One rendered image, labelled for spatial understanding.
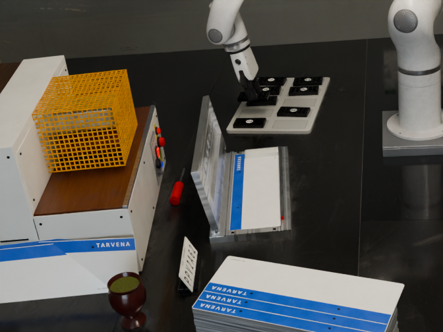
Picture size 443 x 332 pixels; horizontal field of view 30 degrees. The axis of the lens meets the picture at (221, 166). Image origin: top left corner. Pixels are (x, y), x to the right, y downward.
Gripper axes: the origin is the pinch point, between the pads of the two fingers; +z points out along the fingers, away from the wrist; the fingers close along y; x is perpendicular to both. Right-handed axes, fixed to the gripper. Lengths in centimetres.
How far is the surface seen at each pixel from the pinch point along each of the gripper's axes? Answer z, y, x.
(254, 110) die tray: 7.4, 1.9, 2.7
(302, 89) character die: 9.2, 14.4, -11.6
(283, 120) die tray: 9.6, -5.5, -8.0
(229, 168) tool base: 6.3, -38.4, 1.3
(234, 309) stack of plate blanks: 3, -109, -19
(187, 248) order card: 4, -81, 1
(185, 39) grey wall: 30, 172, 88
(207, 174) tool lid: -3, -58, -1
